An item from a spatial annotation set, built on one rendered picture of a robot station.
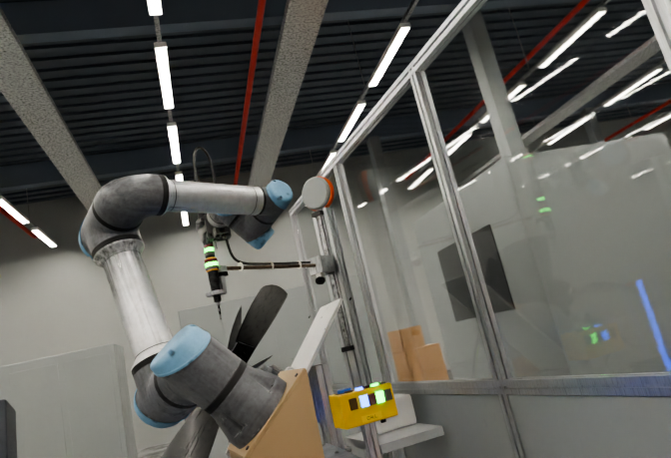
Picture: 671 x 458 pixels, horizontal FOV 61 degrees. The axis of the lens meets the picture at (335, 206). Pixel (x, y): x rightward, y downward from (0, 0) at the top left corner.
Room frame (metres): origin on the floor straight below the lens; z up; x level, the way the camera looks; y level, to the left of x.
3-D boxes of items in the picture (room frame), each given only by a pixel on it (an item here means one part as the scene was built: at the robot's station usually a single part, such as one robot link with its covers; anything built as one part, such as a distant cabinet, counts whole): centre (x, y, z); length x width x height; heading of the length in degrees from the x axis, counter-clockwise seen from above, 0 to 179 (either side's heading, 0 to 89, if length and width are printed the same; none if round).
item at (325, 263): (2.44, 0.11, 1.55); 0.10 x 0.07 x 0.08; 147
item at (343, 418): (1.69, 0.05, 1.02); 0.16 x 0.10 x 0.11; 112
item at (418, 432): (2.23, -0.01, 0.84); 0.36 x 0.24 x 0.03; 22
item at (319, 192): (2.52, 0.06, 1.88); 0.17 x 0.15 x 0.16; 22
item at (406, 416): (2.31, -0.01, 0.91); 0.17 x 0.16 x 0.11; 112
